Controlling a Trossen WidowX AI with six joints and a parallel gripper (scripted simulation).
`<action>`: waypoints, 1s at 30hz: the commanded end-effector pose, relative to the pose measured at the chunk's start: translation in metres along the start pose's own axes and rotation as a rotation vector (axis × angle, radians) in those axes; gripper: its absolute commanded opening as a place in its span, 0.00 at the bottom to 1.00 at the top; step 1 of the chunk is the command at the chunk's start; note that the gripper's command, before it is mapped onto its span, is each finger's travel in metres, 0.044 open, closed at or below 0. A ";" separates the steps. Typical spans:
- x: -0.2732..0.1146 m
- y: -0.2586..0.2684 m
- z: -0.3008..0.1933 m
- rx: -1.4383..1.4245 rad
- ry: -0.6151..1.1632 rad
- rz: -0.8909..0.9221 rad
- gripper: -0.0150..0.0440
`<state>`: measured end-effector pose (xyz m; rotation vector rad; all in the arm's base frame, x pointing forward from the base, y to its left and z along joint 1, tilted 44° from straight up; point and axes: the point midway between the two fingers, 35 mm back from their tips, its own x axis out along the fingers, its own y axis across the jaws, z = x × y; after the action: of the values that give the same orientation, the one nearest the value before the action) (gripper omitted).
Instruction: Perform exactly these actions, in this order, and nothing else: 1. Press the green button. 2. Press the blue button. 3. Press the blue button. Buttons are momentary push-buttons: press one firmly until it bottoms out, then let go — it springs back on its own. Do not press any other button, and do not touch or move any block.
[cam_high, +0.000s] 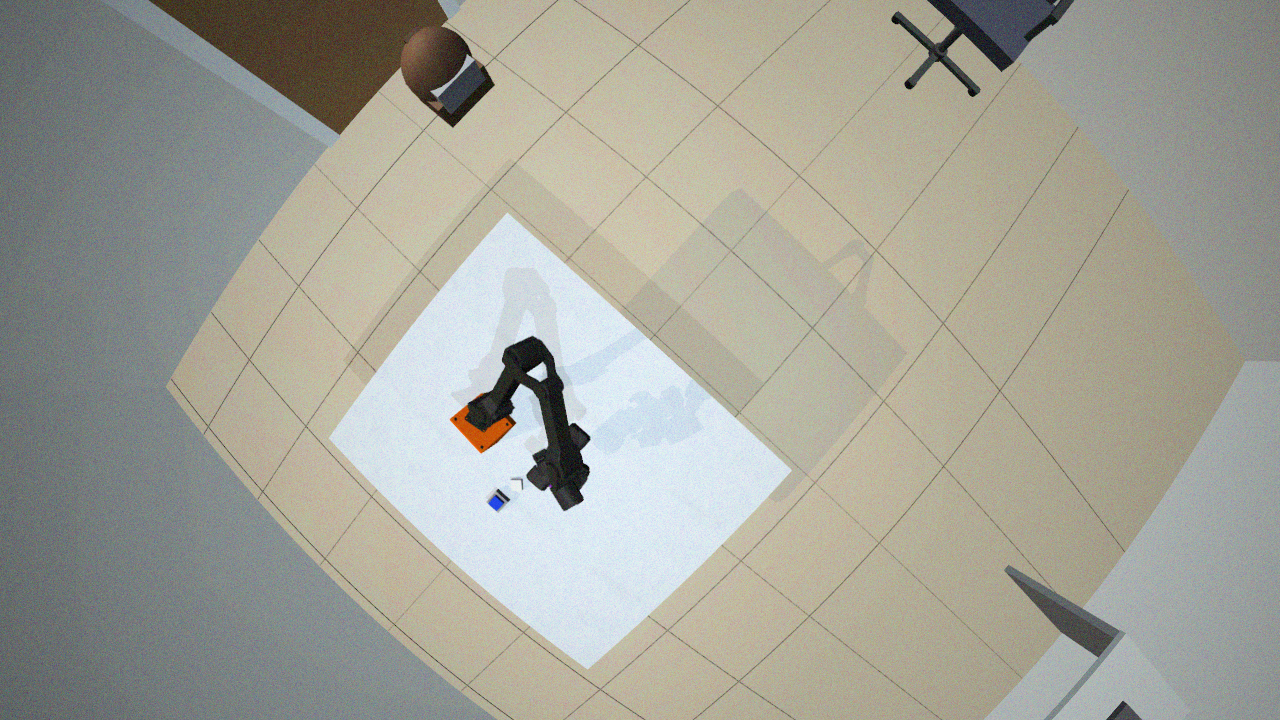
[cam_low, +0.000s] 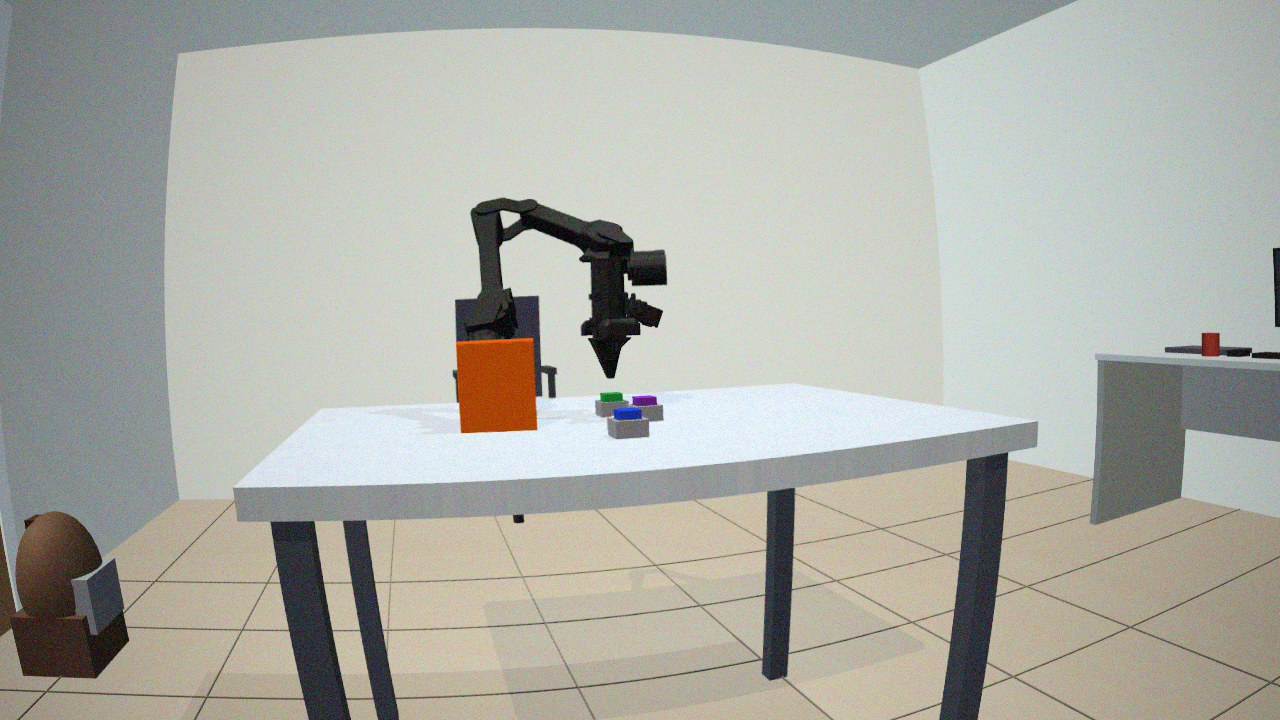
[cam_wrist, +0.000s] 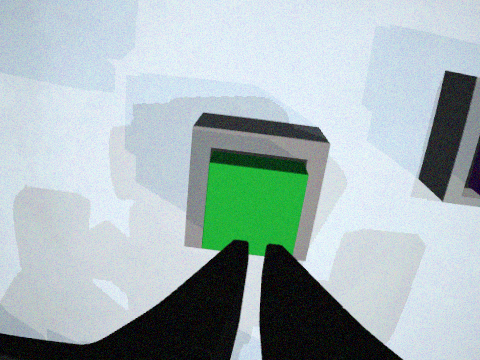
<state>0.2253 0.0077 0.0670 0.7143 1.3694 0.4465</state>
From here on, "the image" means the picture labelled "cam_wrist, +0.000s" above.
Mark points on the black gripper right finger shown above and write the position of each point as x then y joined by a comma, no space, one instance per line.
299,320

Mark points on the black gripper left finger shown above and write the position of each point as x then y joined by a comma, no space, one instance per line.
198,321

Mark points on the green button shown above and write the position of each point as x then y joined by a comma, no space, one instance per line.
255,180

